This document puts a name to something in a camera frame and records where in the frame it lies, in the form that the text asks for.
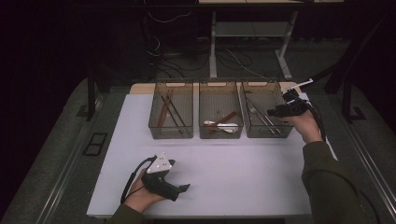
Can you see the black slanted stand leg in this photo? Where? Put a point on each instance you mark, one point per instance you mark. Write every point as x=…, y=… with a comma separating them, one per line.
x=334, y=82

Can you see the white table cover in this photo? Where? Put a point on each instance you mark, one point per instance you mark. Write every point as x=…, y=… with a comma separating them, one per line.
x=236, y=186

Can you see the white ceramic spoon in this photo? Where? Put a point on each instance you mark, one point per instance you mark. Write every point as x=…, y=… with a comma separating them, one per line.
x=229, y=126

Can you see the metal floor rail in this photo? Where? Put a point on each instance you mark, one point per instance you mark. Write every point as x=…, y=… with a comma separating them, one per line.
x=62, y=183
x=378, y=174

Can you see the metal fork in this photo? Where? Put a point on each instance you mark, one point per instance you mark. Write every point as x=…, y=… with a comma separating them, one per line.
x=252, y=108

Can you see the black upright stand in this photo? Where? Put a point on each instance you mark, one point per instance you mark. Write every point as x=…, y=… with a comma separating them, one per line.
x=346, y=99
x=91, y=93

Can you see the person's right hand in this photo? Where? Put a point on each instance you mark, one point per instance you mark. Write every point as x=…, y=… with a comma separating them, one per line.
x=306, y=127

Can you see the white desk frame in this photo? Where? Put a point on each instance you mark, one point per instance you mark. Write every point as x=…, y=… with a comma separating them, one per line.
x=250, y=28

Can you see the metal knife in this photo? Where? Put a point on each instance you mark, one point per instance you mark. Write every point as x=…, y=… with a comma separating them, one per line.
x=270, y=121

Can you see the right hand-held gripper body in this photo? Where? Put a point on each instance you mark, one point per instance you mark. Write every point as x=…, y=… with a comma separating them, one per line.
x=295, y=109

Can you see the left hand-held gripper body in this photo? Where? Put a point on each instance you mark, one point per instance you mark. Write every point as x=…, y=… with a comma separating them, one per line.
x=157, y=183

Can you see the brown wooden spoon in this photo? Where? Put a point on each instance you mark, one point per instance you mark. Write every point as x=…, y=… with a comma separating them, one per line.
x=225, y=118

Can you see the person's left hand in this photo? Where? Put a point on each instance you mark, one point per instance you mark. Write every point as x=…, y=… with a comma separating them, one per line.
x=137, y=197

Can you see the smoky transparent plastic bin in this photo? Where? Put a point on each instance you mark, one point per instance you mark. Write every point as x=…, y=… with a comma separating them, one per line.
x=171, y=133
x=220, y=135
x=264, y=132

